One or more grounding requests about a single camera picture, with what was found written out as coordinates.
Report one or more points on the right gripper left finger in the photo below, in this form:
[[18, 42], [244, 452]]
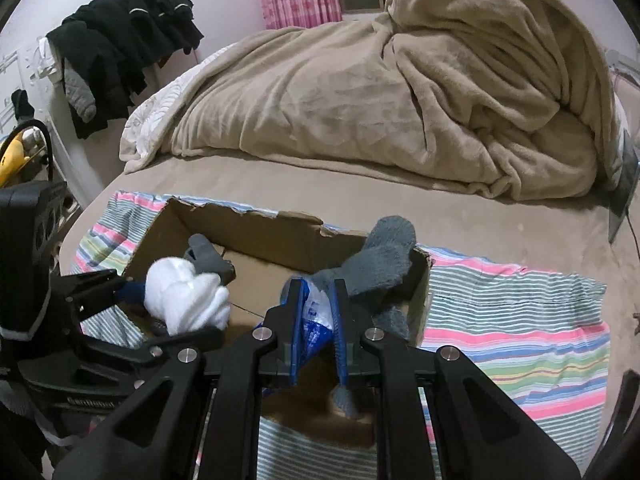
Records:
[[197, 417]]

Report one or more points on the striped colourful towel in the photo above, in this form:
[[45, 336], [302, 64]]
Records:
[[537, 334]]

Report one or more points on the blue tissue packet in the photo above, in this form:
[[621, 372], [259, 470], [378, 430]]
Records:
[[317, 322]]

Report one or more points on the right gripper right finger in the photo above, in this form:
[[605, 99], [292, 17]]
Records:
[[439, 415]]

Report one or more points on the beige bed sheet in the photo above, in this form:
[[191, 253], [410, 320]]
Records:
[[565, 236]]

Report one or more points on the yellow plush toy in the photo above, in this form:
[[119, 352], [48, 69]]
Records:
[[14, 159]]

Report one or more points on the white and grey sock bundle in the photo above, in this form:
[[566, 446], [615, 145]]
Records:
[[190, 293]]

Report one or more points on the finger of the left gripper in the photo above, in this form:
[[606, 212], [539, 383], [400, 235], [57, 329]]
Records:
[[131, 292], [203, 340]]

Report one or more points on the tablet leaning on blanket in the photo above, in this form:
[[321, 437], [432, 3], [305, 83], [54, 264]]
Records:
[[621, 197]]

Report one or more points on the black clothes pile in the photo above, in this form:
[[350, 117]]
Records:
[[106, 45]]

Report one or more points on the open cardboard box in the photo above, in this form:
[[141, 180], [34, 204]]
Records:
[[267, 248]]

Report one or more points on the grey knitted socks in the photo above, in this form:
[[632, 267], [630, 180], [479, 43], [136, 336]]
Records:
[[371, 274]]

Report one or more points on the beige fleece blanket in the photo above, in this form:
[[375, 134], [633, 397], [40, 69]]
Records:
[[500, 98]]

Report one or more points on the white floral quilt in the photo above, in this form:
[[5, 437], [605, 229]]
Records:
[[136, 145]]

